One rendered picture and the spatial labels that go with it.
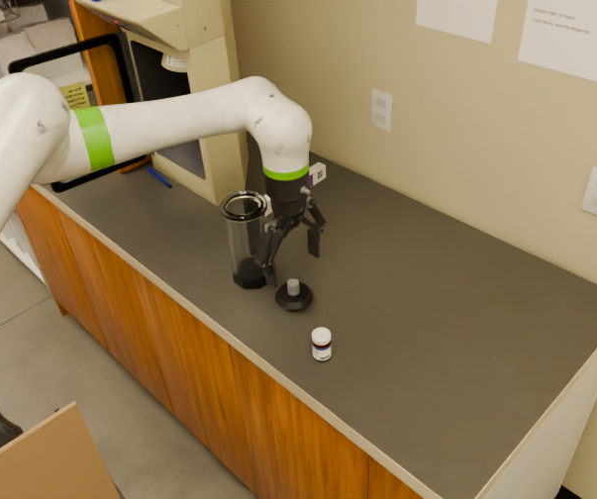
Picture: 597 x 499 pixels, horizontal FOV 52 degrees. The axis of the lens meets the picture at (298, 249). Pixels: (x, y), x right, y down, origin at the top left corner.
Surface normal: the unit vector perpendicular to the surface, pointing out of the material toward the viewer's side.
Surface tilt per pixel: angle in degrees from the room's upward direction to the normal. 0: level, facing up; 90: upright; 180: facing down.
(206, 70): 90
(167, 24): 90
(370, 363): 1
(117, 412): 0
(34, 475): 90
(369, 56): 90
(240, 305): 0
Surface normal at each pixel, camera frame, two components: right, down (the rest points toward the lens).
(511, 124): -0.71, 0.48
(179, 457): -0.05, -0.77
